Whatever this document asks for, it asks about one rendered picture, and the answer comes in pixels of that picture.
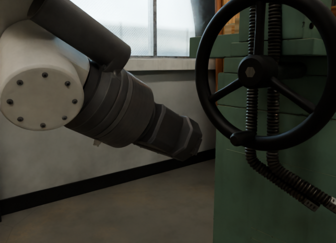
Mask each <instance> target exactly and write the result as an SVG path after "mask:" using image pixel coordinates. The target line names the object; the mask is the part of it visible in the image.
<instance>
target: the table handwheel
mask: <svg viewBox="0 0 336 243"><path fill-rule="evenodd" d="M266 3H278V4H284V5H287V6H290V7H292V8H294V9H296V10H298V11H300V12H301V13H302V14H304V15H305V16H306V17H307V18H308V19H309V20H310V21H311V22H312V23H313V24H314V25H315V27H316V28H317V30H318V32H319V33H320V35H321V38H322V40H323V43H324V46H325V50H326V55H327V78H326V83H325V87H324V90H323V93H322V96H321V98H320V100H319V102H318V104H317V105H315V104H314V103H312V102H311V101H309V100H307V99H306V98H304V97H303V96H301V95H300V94H298V93H297V92H295V91H294V90H292V89H291V88H289V87H288V86H287V85H285V84H284V83H282V82H281V81H280V80H288V79H299V78H302V77H303V76H304V75H305V74H306V71H307V68H306V66H305V64H304V63H302V62H276V61H275V60H274V59H273V58H272V57H270V56H268V55H264V31H265V15H266ZM254 5H256V9H255V34H254V48H253V54H252V55H248V56H246V57H245V58H243V59H242V60H241V62H240V63H239V65H238V69H237V76H238V79H236V80H235V81H233V82H232V83H230V84H229V85H227V86H226V87H224V88H222V89H221V90H219V91H217V92H215V93H214V94H211V90H210V86H209V79H208V66H209V59H210V54H211V50H212V47H213V45H214V42H215V40H216V38H217V36H218V35H219V33H220V31H221V30H222V28H223V27H224V26H225V25H226V23H227V22H228V21H229V20H230V19H231V18H233V17H234V16H235V15H236V14H238V13H239V12H241V11H242V10H244V9H246V8H249V7H251V6H254ZM195 84H196V90H197V94H198V98H199V101H200V103H201V106H202V108H203V110H204V112H205V114H206V116H207V117H208V119H209V120H210V122H211V123H212V124H213V125H214V127H215V128H216V129H217V130H218V131H219V132H220V133H221V134H223V135H224V136H225V137H226V138H228V139H229V140H230V137H231V135H232V134H233V133H236V132H241V131H242V130H240V129H238V128H237V127H235V126H234V125H232V124H231V123H230V122H229V121H228V120H227V119H226V118H225V117H224V116H223V115H222V113H221V112H220V111H219V109H218V107H217V106H216V104H215V102H216V101H218V100H220V99H221V98H223V97H225V96H226V95H228V94H229V93H231V92H233V91H235V90H237V89H239V88H240V87H242V86H244V87H245V88H248V89H260V88H267V87H271V88H273V89H274V90H276V91H277V92H279V93H280V94H282V95H283V96H285V97H287V98H288V99H290V100H291V101H292V102H294V103H295V104H296V105H298V106H299V107H301V108H302V109H303V110H305V111H306V112H307V113H309V114H310V115H309V116H308V117H307V118H306V119H305V120H304V121H303V122H301V123H300V124H299V125H297V126H296V127H294V128H292V129H291V130H288V131H286V132H284V133H280V134H276V135H268V136H262V135H255V138H254V139H252V140H251V141H249V142H248V143H246V144H244V145H241V146H243V147H245V148H248V149H252V150H257V151H267V152H268V151H280V150H285V149H288V148H292V147H294V146H297V145H299V144H301V143H303V142H305V141H307V140H309V139H310V138H312V137H313V136H314V135H316V134H317V133H318V132H319V131H320V130H321V129H322V128H323V127H324V126H325V125H326V124H327V123H328V122H329V121H330V120H331V118H332V117H333V116H334V114H335V112H336V17H335V15H334V14H333V13H332V11H331V10H330V9H329V8H328V7H327V6H326V5H325V4H324V3H323V2H322V1H321V0H230V1H228V2H227V3H226V4H225V5H224V6H223V7H222V8H221V9H220V10H219V11H218V12H217V13H216V14H215V15H214V17H213V18H212V19H211V21H210V22H209V24H208V25H207V27H206V29H205V31H204V33H203V35H202V37H201V40H200V43H199V46H198V49H197V54H196V60H195Z"/></svg>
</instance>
